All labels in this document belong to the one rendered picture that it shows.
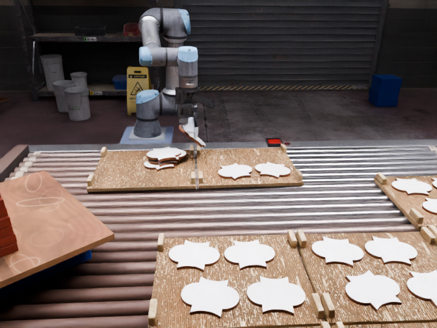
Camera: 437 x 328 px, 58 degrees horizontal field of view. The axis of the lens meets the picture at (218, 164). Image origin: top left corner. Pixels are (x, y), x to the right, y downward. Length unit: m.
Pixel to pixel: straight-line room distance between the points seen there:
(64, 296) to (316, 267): 0.67
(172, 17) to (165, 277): 1.28
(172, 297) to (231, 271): 0.18
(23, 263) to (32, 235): 0.11
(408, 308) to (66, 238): 0.87
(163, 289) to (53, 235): 0.32
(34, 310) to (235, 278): 0.50
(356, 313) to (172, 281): 0.46
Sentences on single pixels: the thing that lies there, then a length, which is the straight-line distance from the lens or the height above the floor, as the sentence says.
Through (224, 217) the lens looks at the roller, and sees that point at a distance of 1.37.
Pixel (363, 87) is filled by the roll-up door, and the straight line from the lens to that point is 6.96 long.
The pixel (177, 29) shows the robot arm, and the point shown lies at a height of 1.43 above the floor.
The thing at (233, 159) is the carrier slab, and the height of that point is 0.94.
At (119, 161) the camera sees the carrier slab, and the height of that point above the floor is 0.94.
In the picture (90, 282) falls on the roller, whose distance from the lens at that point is 1.16.
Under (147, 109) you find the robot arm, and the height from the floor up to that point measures 1.03.
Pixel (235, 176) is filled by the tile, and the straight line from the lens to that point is 1.56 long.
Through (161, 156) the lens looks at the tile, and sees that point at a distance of 1.66.
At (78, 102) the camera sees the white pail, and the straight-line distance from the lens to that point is 5.23.
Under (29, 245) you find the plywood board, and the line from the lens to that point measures 1.13.
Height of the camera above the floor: 1.66
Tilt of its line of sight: 25 degrees down
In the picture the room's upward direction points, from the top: 1 degrees clockwise
